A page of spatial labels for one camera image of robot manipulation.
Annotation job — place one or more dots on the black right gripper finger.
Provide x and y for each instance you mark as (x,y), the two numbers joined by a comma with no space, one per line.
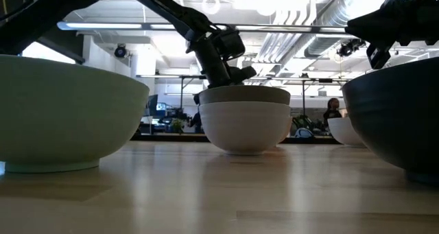
(363,26)

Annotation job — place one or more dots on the grey-brown bowl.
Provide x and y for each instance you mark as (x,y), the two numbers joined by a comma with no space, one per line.
(245,95)

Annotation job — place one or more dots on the dark bowl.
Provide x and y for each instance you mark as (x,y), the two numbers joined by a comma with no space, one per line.
(394,117)

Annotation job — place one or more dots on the white ribbed bowl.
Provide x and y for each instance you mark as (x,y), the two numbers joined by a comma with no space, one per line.
(341,131)
(245,131)

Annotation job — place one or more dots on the pale green bowl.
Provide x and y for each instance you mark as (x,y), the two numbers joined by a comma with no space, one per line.
(68,114)

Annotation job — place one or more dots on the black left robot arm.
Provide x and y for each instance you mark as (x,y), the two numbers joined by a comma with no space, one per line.
(171,11)

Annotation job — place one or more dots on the black ceiling spotlight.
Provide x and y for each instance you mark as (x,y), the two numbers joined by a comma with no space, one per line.
(348,48)
(120,51)

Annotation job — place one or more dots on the person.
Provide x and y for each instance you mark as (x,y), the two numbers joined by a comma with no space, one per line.
(332,112)
(197,120)

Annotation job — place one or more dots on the small green plant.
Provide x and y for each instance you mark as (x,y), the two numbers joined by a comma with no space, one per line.
(177,125)

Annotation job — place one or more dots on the black computer monitor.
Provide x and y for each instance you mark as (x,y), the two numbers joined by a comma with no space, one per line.
(153,105)

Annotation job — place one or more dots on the blue white round object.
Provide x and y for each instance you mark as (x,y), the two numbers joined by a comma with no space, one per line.
(303,132)

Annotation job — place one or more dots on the large window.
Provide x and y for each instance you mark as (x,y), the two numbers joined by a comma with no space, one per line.
(44,54)

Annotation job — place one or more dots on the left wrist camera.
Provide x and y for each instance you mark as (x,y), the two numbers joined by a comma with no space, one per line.
(229,43)

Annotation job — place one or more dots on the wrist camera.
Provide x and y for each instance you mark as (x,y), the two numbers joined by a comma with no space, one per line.
(229,43)
(377,55)

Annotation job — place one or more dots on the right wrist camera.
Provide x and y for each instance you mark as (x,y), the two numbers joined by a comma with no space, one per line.
(377,55)

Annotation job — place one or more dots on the black aluminium table frame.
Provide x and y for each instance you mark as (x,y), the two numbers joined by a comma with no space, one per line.
(171,137)

